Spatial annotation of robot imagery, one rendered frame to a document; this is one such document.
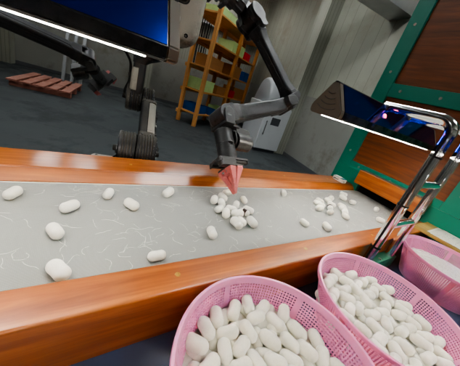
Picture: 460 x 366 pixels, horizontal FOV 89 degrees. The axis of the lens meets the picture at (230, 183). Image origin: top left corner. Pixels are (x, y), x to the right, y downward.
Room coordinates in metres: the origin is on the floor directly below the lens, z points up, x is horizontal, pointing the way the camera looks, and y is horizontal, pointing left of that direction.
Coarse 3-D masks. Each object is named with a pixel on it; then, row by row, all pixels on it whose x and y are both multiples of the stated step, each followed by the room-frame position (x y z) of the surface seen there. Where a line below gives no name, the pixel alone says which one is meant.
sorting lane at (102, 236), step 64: (0, 192) 0.34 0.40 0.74; (64, 192) 0.40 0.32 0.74; (128, 192) 0.48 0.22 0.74; (192, 192) 0.59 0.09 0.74; (256, 192) 0.74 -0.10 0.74; (320, 192) 0.97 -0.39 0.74; (0, 256) 0.22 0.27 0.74; (64, 256) 0.26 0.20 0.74; (128, 256) 0.29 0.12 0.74; (192, 256) 0.34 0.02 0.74
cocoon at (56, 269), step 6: (48, 264) 0.22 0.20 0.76; (54, 264) 0.22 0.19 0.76; (60, 264) 0.22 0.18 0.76; (66, 264) 0.23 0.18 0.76; (48, 270) 0.22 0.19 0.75; (54, 270) 0.22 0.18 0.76; (60, 270) 0.22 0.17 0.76; (66, 270) 0.22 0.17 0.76; (54, 276) 0.21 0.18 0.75; (60, 276) 0.21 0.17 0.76; (66, 276) 0.22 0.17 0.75
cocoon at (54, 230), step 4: (48, 224) 0.29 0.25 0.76; (52, 224) 0.29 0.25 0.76; (56, 224) 0.29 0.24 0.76; (48, 228) 0.28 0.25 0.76; (52, 228) 0.28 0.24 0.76; (56, 228) 0.28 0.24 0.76; (60, 228) 0.29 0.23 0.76; (48, 232) 0.28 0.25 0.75; (52, 232) 0.28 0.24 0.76; (56, 232) 0.28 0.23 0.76; (60, 232) 0.28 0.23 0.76; (64, 232) 0.29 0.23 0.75; (52, 236) 0.27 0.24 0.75; (56, 236) 0.28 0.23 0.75; (60, 236) 0.28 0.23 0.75
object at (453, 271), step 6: (420, 252) 0.71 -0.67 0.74; (426, 252) 0.73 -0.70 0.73; (426, 258) 0.67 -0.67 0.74; (432, 258) 0.69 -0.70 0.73; (438, 258) 0.71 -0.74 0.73; (432, 264) 0.64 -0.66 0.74; (438, 264) 0.66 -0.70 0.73; (444, 264) 0.67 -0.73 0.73; (444, 270) 0.63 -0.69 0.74; (450, 270) 0.64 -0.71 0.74; (456, 270) 0.66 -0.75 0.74; (438, 276) 0.59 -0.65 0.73; (450, 276) 0.61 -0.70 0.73; (456, 276) 0.63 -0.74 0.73
